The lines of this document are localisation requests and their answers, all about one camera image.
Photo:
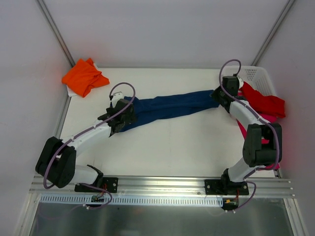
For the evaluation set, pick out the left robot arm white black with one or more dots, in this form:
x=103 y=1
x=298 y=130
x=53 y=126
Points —
x=57 y=162

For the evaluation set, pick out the white plastic basket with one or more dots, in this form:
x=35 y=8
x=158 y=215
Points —
x=258 y=79

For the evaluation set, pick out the right corner metal profile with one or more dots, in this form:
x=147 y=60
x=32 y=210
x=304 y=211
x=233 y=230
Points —
x=272 y=32

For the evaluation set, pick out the pink t shirt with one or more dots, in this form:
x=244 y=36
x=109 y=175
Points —
x=271 y=119

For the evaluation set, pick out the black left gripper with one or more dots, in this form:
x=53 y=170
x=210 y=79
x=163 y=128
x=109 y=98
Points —
x=128 y=111

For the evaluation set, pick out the left corner metal profile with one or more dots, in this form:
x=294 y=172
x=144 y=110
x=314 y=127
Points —
x=55 y=30

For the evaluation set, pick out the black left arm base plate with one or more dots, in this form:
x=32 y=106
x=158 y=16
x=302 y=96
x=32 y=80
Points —
x=110 y=184

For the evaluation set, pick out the orange folded t shirt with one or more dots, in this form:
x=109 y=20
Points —
x=83 y=77

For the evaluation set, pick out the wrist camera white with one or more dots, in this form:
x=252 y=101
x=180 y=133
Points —
x=241 y=82
x=116 y=96

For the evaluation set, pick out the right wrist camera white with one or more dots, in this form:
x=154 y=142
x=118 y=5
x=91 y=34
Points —
x=241 y=82

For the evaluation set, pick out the corner metal profile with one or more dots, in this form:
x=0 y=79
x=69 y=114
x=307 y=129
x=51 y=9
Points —
x=272 y=32
x=55 y=30

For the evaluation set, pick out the red t shirt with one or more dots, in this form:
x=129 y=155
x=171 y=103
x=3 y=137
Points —
x=269 y=105

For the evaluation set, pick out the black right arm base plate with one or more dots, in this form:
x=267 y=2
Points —
x=219 y=187

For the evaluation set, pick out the blue printed t shirt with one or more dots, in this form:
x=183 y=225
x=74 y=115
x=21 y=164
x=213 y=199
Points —
x=172 y=106

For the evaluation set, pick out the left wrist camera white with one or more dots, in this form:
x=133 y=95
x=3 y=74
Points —
x=116 y=96

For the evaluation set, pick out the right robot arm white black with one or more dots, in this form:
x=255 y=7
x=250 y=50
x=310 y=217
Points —
x=262 y=145

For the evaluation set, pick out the white slotted cable duct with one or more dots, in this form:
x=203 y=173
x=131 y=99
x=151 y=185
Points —
x=132 y=200

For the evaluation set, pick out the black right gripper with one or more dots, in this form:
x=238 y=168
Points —
x=217 y=96

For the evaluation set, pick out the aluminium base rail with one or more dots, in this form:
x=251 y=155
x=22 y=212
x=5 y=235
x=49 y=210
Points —
x=195 y=186

